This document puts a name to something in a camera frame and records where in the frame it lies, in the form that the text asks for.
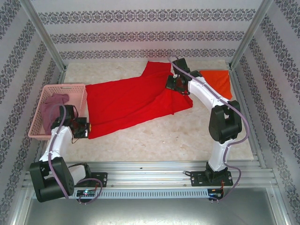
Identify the controller circuit board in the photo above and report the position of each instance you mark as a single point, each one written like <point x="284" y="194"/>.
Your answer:
<point x="86" y="192"/>
<point x="215" y="194"/>

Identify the orange folded t-shirt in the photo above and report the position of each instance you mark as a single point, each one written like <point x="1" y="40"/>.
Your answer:
<point x="220" y="82"/>

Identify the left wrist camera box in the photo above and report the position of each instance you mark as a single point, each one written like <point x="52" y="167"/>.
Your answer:
<point x="85" y="134"/>

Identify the right controller circuit board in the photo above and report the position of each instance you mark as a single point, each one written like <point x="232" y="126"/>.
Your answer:
<point x="215" y="194"/>

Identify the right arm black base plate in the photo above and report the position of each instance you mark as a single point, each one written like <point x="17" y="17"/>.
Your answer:
<point x="195" y="179"/>

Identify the pink plastic basket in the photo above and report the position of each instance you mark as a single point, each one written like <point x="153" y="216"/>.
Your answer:
<point x="35" y="126"/>

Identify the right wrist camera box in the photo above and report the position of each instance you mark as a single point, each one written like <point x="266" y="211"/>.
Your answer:
<point x="174" y="75"/>

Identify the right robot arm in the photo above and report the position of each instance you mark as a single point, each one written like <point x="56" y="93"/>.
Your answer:
<point x="225" y="126"/>

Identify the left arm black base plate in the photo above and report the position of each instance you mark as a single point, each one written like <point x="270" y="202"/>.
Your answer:
<point x="103" y="179"/>

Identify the left controller circuit board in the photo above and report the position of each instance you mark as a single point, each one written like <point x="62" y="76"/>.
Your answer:
<point x="86" y="192"/>

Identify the mauve t-shirt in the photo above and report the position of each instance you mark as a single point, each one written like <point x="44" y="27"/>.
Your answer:
<point x="50" y="105"/>

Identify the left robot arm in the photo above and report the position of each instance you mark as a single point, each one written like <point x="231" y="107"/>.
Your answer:
<point x="58" y="140"/>

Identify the grey metal sheet panel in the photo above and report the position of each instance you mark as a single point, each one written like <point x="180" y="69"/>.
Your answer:
<point x="150" y="211"/>

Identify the aluminium frame post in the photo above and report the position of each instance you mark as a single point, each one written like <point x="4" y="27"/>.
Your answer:
<point x="249" y="35"/>
<point x="44" y="35"/>

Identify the red t-shirt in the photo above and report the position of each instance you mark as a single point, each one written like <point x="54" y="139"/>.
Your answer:
<point x="131" y="100"/>

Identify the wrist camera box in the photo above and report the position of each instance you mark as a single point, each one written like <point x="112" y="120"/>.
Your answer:
<point x="85" y="134"/>
<point x="174" y="75"/>

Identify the aluminium cross rail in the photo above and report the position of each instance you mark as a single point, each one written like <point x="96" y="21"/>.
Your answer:
<point x="150" y="175"/>

